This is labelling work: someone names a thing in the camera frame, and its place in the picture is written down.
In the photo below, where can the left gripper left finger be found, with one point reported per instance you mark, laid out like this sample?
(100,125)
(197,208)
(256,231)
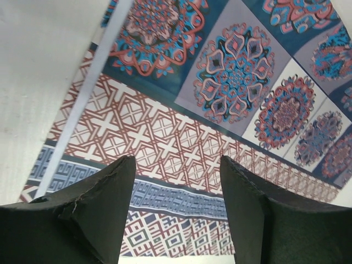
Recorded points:
(82,223)

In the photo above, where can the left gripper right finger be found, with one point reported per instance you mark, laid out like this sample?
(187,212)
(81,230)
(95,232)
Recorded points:
(270,224)

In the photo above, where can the patterned placemat cloth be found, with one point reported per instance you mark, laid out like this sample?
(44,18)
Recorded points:
(182,83)

